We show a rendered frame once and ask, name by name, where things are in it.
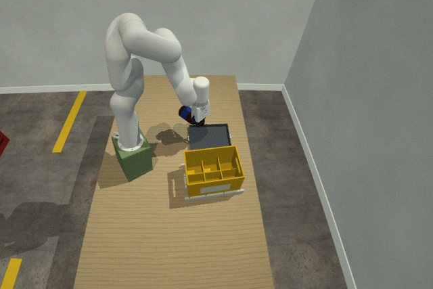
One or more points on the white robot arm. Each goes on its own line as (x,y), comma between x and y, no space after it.
(128,81)

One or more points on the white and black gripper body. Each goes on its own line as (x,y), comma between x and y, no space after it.
(200,112)

